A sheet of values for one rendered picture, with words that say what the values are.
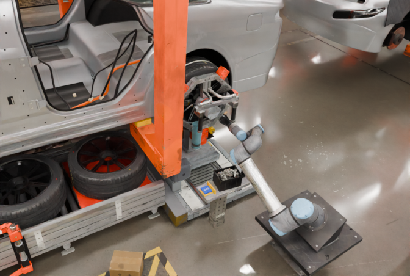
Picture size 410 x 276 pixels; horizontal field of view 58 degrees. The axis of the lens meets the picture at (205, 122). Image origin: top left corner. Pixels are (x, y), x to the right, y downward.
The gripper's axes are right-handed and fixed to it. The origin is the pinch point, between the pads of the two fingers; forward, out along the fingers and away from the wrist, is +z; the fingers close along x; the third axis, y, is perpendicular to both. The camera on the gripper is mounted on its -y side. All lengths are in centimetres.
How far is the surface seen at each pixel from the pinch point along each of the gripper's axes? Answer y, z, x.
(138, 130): -59, 6, -53
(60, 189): -96, -10, -120
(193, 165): 16, -4, -54
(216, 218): 7, -69, -67
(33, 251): -97, -34, -161
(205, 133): -5.7, -7.2, -21.1
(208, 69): -47, 2, 25
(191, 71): -59, 3, 15
